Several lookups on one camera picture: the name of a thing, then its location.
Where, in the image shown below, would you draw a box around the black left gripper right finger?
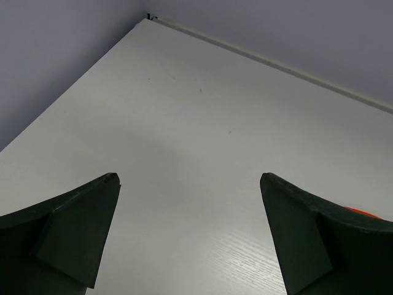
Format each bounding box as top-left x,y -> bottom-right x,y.
260,173 -> 392,294

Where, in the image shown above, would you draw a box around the orange t shirt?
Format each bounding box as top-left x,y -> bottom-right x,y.
344,206 -> 382,220

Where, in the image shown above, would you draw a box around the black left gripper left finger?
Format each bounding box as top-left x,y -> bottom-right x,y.
1,173 -> 121,294

